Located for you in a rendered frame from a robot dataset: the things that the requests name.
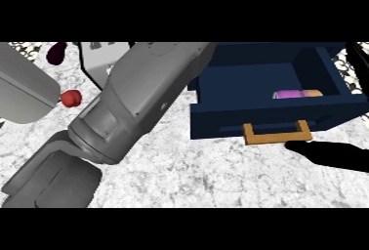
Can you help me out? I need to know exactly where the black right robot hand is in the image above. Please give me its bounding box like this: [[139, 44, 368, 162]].
[[284, 140, 369, 174]]

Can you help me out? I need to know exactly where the navy blue drawer front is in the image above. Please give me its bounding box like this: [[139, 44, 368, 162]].
[[190, 93, 369, 142]]

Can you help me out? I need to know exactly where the pink can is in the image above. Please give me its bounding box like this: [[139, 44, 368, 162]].
[[272, 89, 325, 100]]

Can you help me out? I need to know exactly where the navy blue drawer box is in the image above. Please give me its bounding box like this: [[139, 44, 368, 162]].
[[187, 41, 369, 113]]

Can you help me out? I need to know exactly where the white appliance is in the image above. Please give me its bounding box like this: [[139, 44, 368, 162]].
[[79, 41, 138, 91]]

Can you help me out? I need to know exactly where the red tomato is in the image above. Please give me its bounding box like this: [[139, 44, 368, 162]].
[[60, 89, 85, 108]]

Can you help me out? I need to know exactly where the dark purple eggplant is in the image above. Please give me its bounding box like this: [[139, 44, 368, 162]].
[[45, 41, 70, 65]]

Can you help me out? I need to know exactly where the wooden drawer handle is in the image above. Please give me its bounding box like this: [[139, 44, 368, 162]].
[[241, 119, 315, 146]]

